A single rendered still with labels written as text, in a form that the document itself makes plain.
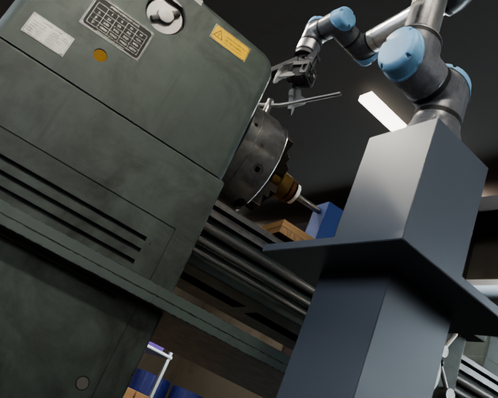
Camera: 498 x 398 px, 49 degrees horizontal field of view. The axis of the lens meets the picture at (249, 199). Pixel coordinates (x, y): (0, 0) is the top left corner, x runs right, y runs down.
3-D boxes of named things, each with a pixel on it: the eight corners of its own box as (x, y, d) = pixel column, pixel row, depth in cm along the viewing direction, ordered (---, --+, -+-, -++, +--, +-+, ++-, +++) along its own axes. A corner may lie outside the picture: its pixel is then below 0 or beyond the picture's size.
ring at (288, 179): (281, 161, 167) (304, 177, 170) (265, 168, 175) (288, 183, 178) (270, 186, 163) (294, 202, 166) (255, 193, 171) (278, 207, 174)
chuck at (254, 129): (226, 175, 143) (267, 86, 157) (179, 201, 170) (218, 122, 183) (237, 182, 144) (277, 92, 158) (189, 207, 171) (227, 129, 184)
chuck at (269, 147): (237, 182, 144) (277, 93, 158) (189, 207, 171) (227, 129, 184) (264, 199, 147) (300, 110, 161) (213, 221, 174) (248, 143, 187)
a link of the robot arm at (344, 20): (366, 23, 179) (341, 35, 187) (344, -2, 173) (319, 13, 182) (360, 39, 175) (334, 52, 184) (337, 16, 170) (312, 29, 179)
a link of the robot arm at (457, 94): (472, 129, 132) (484, 87, 138) (442, 95, 126) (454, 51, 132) (430, 139, 142) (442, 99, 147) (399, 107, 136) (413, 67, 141)
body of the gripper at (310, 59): (303, 73, 171) (315, 45, 176) (280, 73, 176) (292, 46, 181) (311, 90, 177) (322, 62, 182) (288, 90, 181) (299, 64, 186)
